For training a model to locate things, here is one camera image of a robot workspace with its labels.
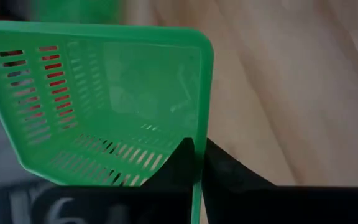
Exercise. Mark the green plastic slotted basket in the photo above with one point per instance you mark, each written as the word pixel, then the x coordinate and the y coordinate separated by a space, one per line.
pixel 73 11
pixel 135 77

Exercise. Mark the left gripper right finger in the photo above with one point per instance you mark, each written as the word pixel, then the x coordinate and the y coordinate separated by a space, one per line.
pixel 228 193

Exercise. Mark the red plastic slotted basket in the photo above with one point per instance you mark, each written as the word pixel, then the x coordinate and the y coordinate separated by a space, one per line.
pixel 53 66

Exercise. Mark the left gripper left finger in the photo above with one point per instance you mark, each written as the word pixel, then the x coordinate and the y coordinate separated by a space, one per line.
pixel 176 186

